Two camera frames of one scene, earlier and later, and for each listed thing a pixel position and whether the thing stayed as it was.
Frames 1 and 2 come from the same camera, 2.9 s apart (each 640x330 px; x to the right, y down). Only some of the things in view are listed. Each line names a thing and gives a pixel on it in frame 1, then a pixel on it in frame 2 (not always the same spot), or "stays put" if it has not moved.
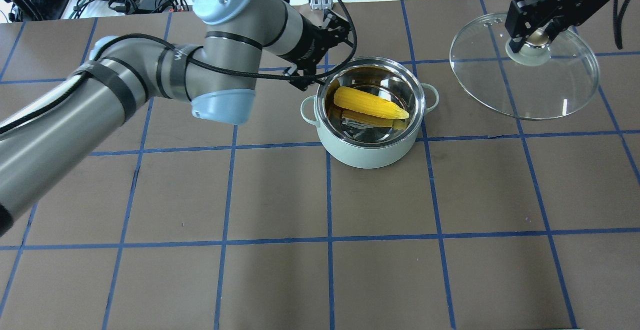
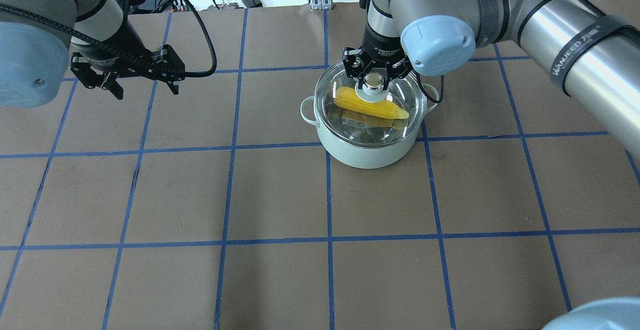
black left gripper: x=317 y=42 to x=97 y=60
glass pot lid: x=537 y=83 to x=375 y=115
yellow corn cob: x=354 y=100 stays put
